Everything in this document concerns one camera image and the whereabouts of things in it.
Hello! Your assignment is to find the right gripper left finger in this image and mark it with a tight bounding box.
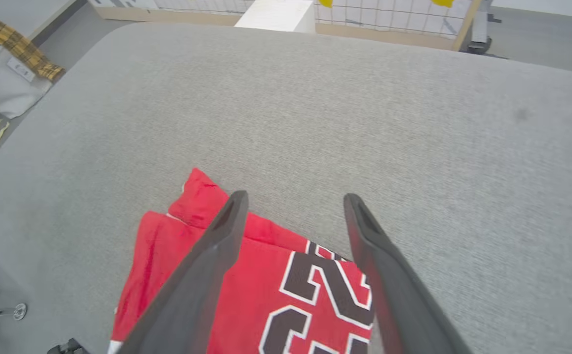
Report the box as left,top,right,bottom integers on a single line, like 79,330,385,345
119,191,250,354

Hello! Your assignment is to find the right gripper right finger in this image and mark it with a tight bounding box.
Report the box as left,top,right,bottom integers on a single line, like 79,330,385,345
343,193,473,354

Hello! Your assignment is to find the red and white jersey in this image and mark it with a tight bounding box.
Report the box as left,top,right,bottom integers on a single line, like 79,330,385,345
108,167,375,354

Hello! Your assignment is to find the black plastic part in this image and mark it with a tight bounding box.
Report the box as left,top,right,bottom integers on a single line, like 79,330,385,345
47,338,91,354

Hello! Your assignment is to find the pale grey garment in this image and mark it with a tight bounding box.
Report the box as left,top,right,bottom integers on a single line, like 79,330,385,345
0,33,53,119

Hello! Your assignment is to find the metal partition foot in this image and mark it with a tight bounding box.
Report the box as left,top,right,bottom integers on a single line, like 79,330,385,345
467,0,494,55

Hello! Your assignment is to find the lemon print partition screen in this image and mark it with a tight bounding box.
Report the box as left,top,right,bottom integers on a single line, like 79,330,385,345
88,0,483,52

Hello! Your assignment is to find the white box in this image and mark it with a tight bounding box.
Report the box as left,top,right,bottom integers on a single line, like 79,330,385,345
234,0,316,34

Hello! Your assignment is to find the yellow plaid cloth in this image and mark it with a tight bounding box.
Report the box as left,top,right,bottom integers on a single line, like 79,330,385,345
0,13,65,82

